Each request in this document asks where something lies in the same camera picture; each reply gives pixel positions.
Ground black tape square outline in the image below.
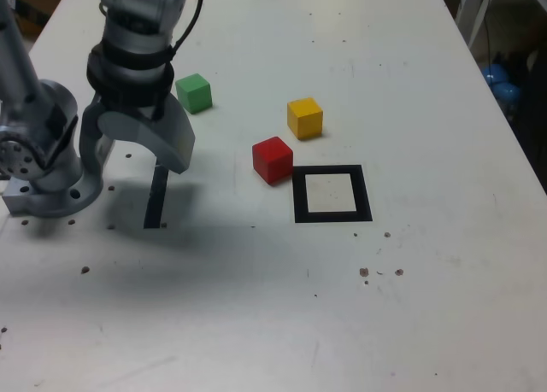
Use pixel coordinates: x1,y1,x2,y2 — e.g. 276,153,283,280
291,164,373,224

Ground green cube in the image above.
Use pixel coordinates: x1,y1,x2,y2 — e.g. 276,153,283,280
174,73,214,115

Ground black tape strip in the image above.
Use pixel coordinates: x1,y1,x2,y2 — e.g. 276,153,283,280
143,163,170,230

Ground white metal frame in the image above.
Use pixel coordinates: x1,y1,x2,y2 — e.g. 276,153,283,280
455,0,501,47

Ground red cube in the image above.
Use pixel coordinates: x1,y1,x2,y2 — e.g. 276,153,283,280
251,136,295,185

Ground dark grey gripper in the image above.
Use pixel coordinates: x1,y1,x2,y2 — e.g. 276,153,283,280
79,92,197,183

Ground blue round object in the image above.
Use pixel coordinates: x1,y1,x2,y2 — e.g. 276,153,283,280
481,63,522,107

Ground yellow cube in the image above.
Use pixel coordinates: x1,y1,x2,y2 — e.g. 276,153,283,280
286,97,324,141

